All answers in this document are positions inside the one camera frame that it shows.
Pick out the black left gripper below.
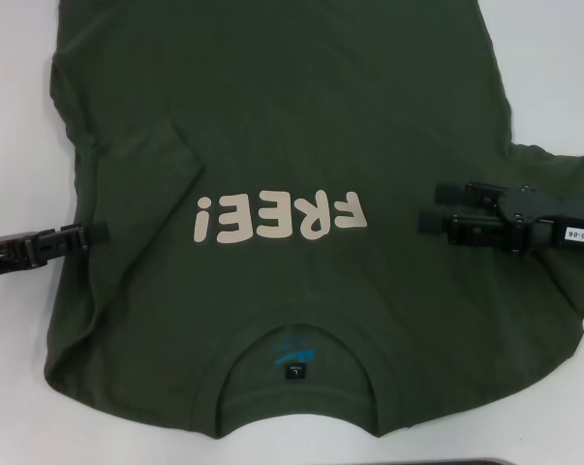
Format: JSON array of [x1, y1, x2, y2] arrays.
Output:
[[0, 221, 108, 283]]

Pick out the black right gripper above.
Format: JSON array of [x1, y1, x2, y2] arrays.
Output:
[[417, 180, 584, 254]]

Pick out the dark green FREE! t-shirt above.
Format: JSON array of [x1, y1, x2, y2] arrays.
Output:
[[41, 0, 584, 440]]

